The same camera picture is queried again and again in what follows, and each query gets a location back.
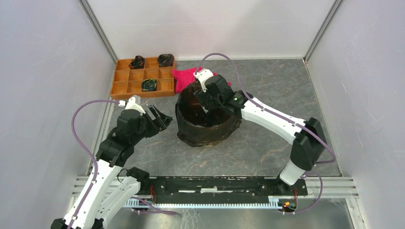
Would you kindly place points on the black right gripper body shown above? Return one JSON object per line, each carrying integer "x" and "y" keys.
{"x": 213, "y": 102}

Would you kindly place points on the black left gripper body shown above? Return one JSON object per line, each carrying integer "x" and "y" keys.
{"x": 151, "y": 127}

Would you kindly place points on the black plastic trash bag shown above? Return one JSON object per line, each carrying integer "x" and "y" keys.
{"x": 198, "y": 128}

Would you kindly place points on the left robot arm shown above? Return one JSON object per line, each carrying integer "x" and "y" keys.
{"x": 94, "y": 208}

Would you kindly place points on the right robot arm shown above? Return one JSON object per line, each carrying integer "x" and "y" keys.
{"x": 305, "y": 136}

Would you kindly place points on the blue green rolled item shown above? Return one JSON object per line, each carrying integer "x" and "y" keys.
{"x": 149, "y": 85}

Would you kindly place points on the wooden compartment tray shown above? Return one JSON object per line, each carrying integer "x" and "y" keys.
{"x": 128, "y": 82}

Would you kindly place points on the dark rolled item back right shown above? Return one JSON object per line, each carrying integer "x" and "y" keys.
{"x": 165, "y": 60}

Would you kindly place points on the black rolled item back left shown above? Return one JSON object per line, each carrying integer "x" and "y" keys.
{"x": 137, "y": 63}

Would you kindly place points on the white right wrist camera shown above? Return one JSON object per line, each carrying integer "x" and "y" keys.
{"x": 202, "y": 76}

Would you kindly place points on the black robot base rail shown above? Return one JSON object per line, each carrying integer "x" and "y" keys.
{"x": 214, "y": 190}

